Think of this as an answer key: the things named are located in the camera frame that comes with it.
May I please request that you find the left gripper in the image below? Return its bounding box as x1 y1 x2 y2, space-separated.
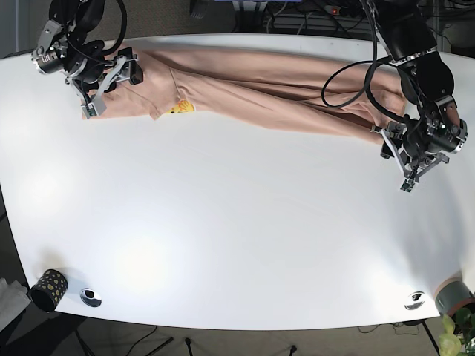
371 122 465 192

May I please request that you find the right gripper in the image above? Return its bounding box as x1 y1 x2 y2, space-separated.
67 48 144 119

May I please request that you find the salmon pink T-shirt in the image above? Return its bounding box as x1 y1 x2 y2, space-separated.
103 46 406 143

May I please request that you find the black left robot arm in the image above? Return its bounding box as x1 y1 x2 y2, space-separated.
339 1 468 192

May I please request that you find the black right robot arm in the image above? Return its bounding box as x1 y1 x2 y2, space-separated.
31 1 143 119

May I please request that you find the right silver table grommet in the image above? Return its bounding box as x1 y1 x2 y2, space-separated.
404 291 426 311

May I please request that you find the silver table grommet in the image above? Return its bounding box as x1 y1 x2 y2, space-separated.
80 289 102 308
404 291 426 311

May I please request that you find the grey plant pot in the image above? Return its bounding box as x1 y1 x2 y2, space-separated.
434 277 474 317

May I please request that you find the green potted plant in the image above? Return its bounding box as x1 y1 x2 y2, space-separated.
439 306 474 356

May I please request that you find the left silver table grommet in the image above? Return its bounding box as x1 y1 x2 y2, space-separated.
80 289 102 308

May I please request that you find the black dotted cup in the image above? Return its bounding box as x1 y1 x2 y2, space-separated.
29 269 68 312

